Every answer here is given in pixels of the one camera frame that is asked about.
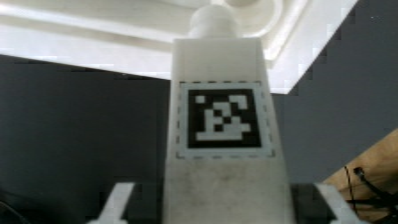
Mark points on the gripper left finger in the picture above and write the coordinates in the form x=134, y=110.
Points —
x=132, y=205

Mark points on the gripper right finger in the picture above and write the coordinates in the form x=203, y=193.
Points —
x=320, y=206

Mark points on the white table leg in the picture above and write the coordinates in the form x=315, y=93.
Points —
x=226, y=183

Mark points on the white square tabletop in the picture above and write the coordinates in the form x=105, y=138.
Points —
x=112, y=34

